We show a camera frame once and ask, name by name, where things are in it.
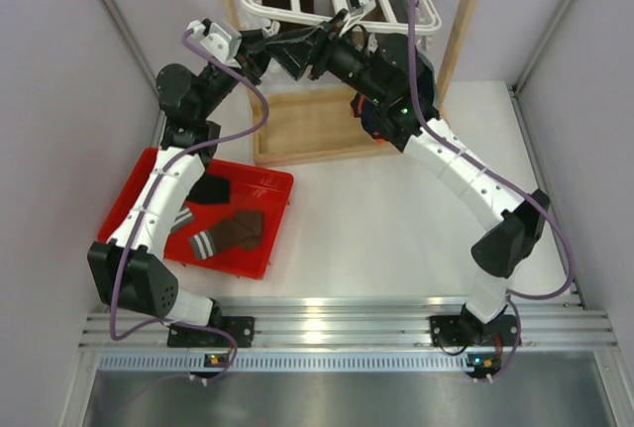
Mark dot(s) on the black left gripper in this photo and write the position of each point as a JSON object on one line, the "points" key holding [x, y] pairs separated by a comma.
{"points": [[251, 54]]}

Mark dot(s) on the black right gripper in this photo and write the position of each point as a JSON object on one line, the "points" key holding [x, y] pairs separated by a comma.
{"points": [[295, 55]]}

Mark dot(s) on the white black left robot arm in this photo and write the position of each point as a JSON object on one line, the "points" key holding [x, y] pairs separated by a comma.
{"points": [[146, 226]]}

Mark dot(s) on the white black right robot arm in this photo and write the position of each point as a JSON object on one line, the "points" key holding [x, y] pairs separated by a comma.
{"points": [[513, 220]]}

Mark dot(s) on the red plastic tray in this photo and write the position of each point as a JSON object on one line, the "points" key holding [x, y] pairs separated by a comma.
{"points": [[222, 215]]}

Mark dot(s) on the black sock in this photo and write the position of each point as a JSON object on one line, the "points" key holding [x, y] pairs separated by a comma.
{"points": [[210, 189]]}

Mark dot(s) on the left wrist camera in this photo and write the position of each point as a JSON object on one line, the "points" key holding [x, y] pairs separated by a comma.
{"points": [[213, 35]]}

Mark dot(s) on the wooden hanger stand frame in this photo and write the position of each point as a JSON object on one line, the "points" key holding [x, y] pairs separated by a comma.
{"points": [[313, 126]]}

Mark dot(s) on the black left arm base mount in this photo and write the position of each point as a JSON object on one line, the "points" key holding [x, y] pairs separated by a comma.
{"points": [[210, 333]]}

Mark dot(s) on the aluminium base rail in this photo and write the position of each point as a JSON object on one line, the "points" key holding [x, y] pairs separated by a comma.
{"points": [[338, 335]]}

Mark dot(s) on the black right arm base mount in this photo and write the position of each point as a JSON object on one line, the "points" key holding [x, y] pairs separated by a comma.
{"points": [[475, 333]]}

